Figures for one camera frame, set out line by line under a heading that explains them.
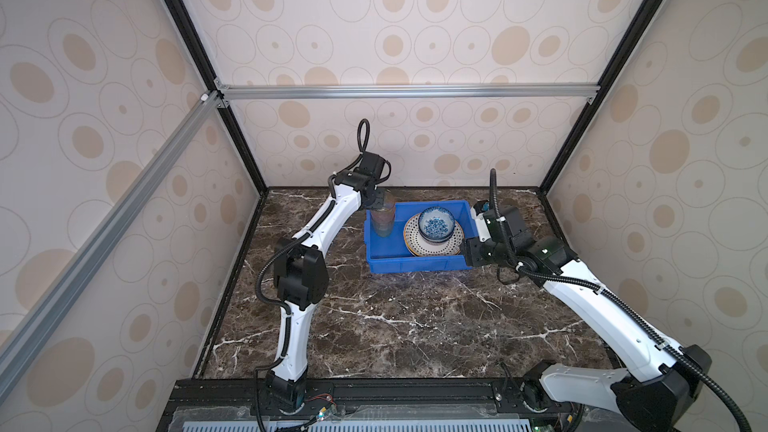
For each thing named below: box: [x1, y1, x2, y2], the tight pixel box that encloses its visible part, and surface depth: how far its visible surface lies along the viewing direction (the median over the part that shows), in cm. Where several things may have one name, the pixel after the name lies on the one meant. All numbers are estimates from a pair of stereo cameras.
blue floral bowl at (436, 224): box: [417, 206, 456, 243], surface depth 99 cm
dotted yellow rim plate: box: [403, 214, 465, 258], surface depth 99 cm
